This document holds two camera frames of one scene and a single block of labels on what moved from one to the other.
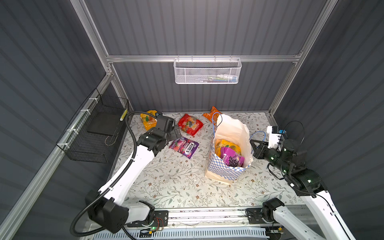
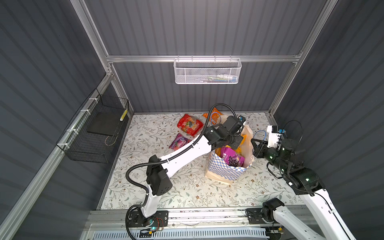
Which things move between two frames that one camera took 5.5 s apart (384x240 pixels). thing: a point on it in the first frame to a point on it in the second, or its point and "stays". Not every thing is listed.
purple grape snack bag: x=231 y=158 stays
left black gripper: x=173 y=135 to x=238 y=138
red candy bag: x=189 y=125 stays
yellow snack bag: x=149 y=121 to x=239 y=149
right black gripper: x=258 y=150 stays
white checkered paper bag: x=227 y=127 stays
